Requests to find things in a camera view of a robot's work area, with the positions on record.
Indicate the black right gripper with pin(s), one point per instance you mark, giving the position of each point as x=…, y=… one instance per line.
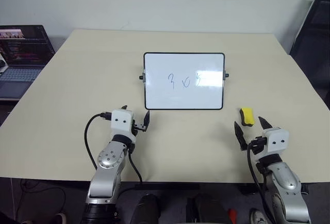
x=260, y=145

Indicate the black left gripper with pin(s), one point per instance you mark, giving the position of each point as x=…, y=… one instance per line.
x=138, y=127

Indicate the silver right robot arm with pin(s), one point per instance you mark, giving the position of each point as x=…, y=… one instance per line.
x=283, y=177

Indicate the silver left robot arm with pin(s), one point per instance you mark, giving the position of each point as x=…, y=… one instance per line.
x=108, y=157

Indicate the yellow and black eraser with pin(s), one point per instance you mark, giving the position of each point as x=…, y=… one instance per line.
x=248, y=115

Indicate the small black-framed whiteboard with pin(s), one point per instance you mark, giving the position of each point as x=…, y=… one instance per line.
x=180, y=64

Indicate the small red object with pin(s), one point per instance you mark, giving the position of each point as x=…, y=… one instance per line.
x=232, y=213

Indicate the white shoe with laces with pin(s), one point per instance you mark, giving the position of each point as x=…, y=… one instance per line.
x=256, y=217

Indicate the dark rounded shape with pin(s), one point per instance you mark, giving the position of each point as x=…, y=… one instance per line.
x=208, y=208
x=145, y=208

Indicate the open grey laptop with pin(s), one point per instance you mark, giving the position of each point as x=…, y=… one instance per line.
x=23, y=74

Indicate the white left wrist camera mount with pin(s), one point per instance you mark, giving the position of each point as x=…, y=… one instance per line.
x=121, y=124

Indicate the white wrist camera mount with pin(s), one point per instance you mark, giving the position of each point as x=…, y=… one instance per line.
x=277, y=141
x=121, y=124

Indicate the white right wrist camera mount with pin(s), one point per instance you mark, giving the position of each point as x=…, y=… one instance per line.
x=277, y=141

